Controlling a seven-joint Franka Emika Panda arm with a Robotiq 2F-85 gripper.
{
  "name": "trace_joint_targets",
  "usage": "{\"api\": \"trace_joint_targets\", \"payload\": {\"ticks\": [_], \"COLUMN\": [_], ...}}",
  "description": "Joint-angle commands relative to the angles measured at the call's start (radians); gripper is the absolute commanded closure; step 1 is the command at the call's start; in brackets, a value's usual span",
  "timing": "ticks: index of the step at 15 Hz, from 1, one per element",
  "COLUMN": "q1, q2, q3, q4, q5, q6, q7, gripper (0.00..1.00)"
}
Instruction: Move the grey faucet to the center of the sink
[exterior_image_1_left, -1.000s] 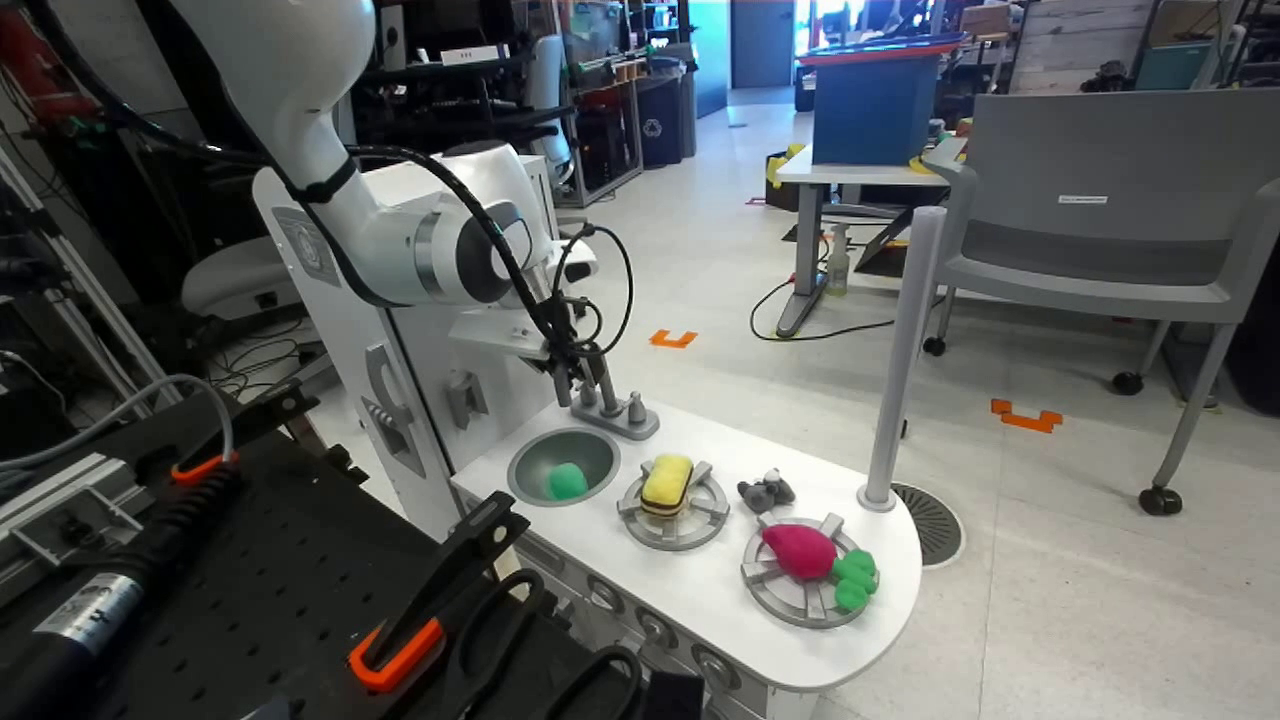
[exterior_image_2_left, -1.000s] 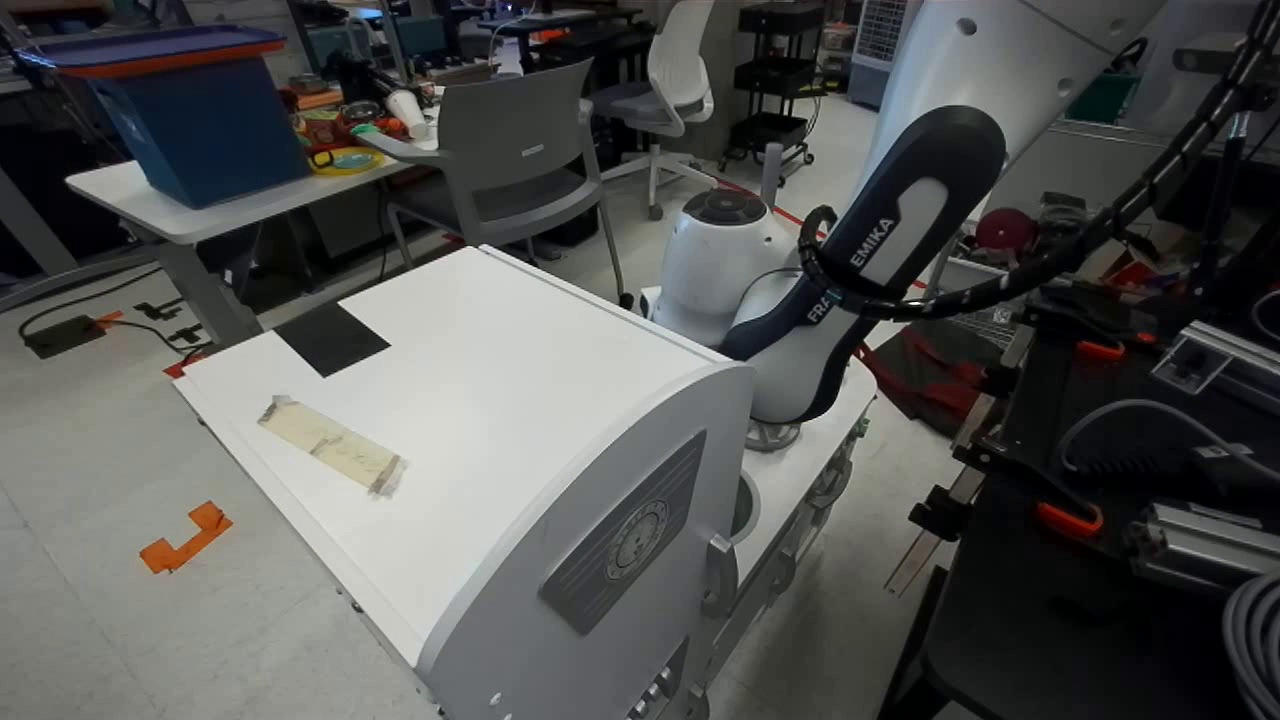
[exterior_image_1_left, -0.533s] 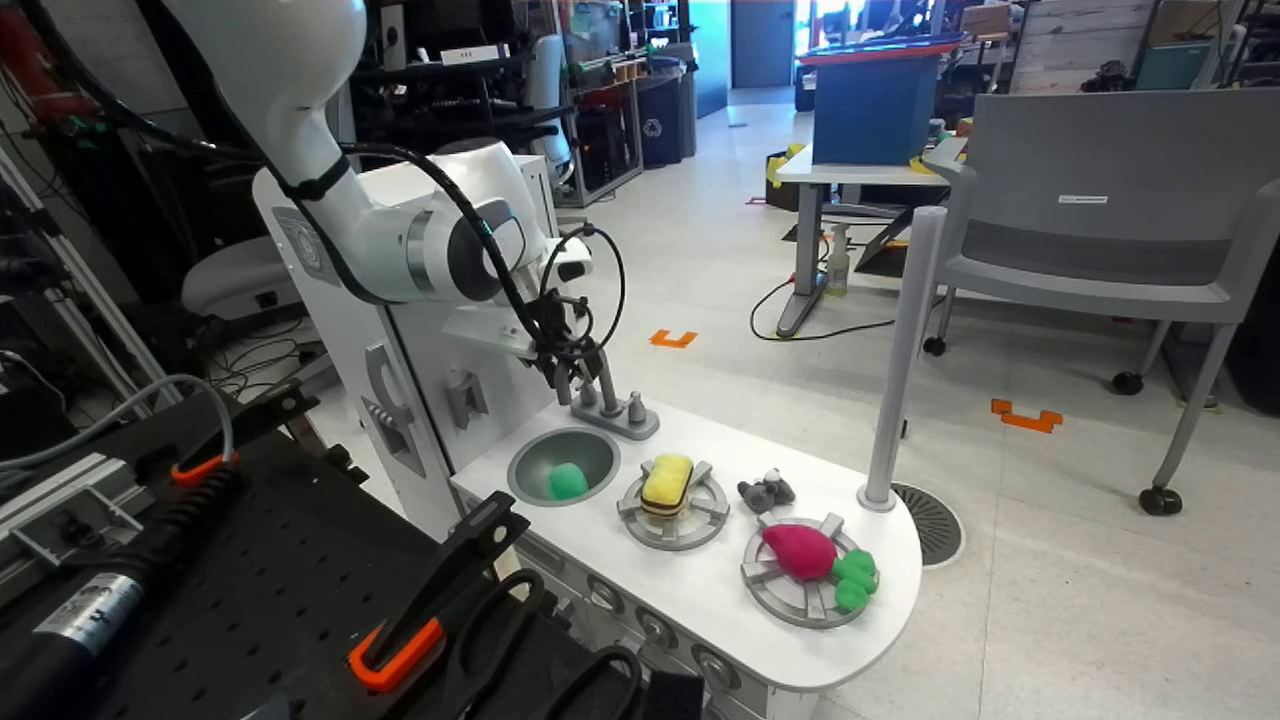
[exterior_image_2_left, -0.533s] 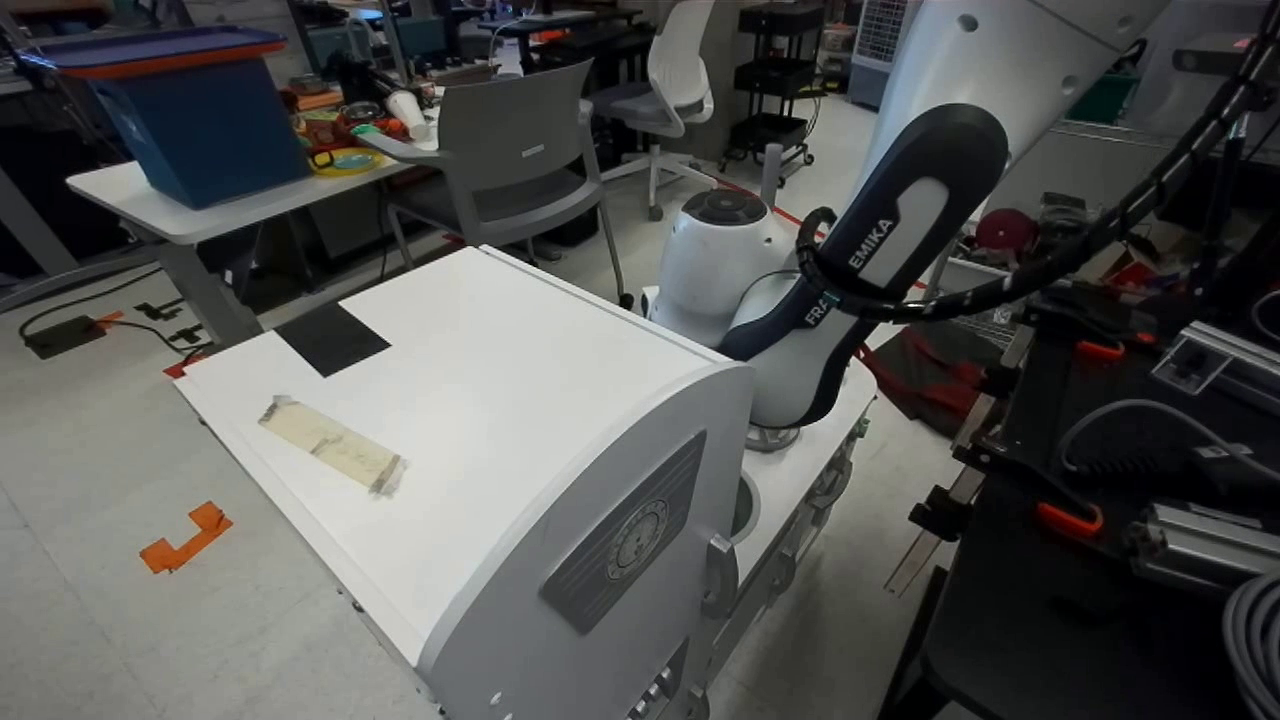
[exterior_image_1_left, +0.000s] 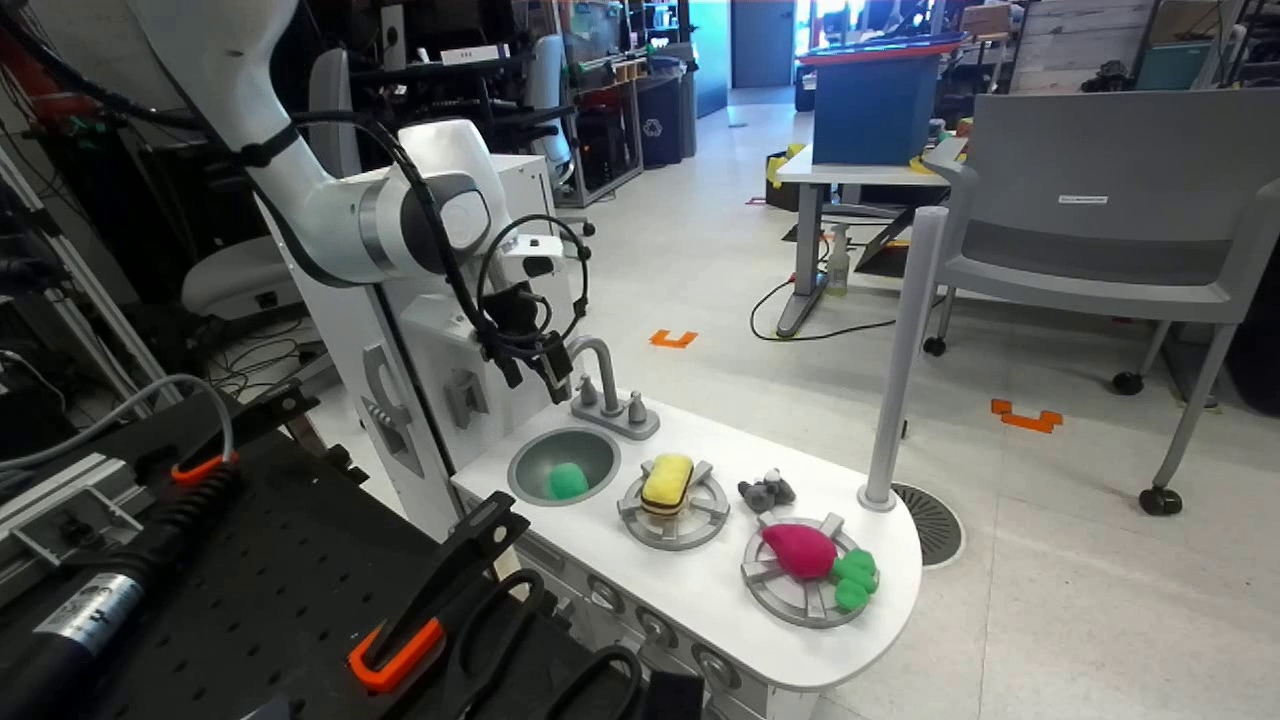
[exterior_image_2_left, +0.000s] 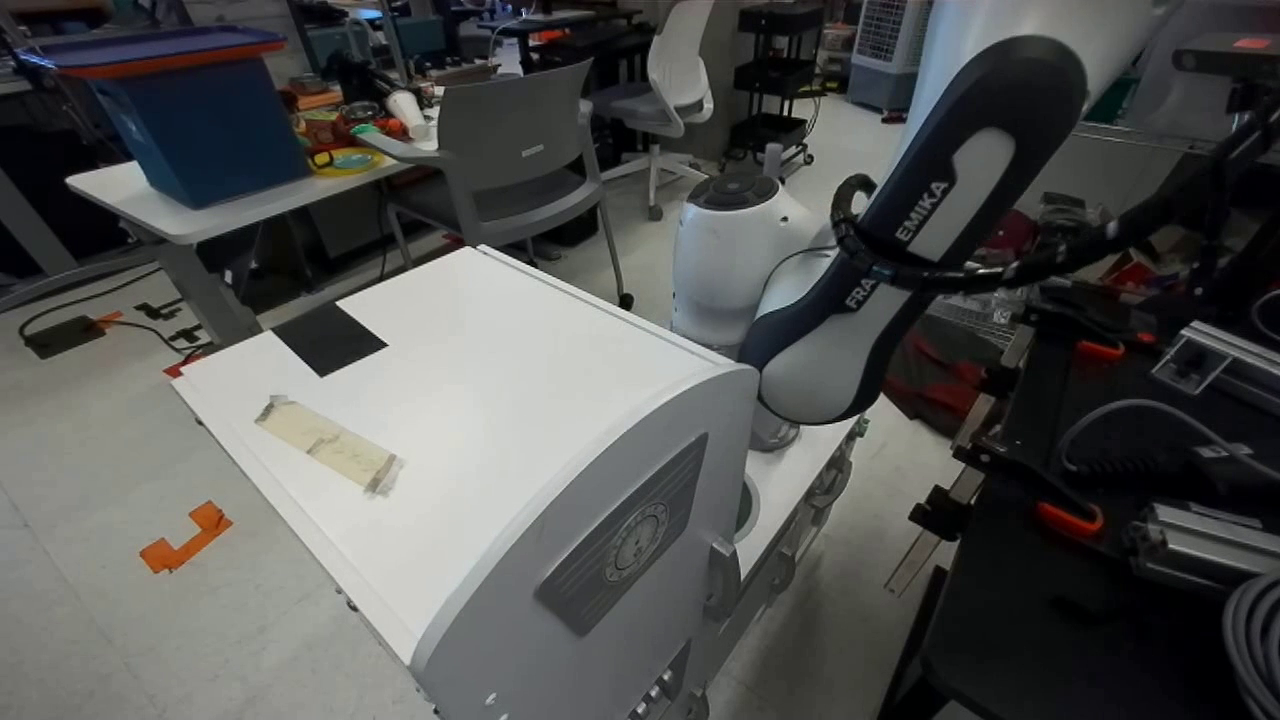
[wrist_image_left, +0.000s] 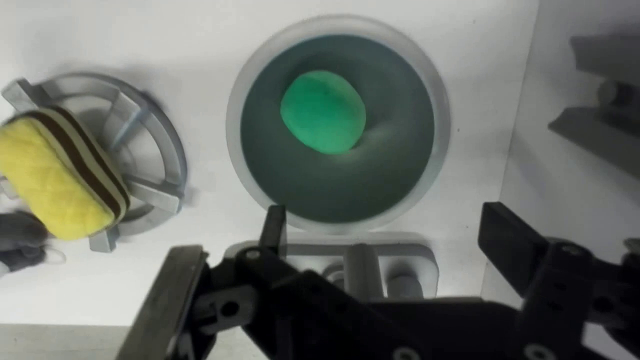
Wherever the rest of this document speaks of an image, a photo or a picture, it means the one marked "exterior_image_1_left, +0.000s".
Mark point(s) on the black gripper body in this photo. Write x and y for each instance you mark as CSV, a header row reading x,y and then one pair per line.
x,y
516,320

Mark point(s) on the grey toy faucet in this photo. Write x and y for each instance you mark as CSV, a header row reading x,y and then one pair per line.
x,y
620,420

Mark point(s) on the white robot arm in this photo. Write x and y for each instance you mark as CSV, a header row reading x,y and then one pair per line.
x,y
226,54

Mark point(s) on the grey round sink bowl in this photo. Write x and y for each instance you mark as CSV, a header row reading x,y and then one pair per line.
x,y
533,464

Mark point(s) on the green toy vegetable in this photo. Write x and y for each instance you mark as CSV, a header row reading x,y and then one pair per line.
x,y
566,481

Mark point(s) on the yellow toy food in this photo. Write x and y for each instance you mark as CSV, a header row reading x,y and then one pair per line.
x,y
664,481

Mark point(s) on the grey burner grate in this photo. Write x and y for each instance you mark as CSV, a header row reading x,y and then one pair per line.
x,y
675,533
772,590

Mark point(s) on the black stove knob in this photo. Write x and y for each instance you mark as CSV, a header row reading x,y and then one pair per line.
x,y
767,494

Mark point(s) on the dark blue recycling bin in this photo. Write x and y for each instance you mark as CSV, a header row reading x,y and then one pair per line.
x,y
664,121

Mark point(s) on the white toy kitchen counter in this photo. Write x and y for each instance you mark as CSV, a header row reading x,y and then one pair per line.
x,y
693,586

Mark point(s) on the pink toy radish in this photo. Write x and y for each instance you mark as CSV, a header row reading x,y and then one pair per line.
x,y
798,548

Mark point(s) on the black perforated board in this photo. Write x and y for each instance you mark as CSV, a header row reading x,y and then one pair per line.
x,y
267,586

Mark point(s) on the grey pole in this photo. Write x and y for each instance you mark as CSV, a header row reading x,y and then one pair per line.
x,y
901,374

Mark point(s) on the grey table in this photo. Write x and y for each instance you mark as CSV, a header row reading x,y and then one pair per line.
x,y
855,174

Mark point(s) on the round black floor grate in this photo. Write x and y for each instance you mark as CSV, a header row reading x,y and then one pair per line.
x,y
932,524

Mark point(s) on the blue storage bin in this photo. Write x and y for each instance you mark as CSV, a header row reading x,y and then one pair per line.
x,y
864,104

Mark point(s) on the black cylindrical tool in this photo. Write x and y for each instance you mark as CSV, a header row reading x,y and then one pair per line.
x,y
122,575

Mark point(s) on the grey chair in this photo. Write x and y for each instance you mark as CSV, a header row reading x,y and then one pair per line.
x,y
1104,163

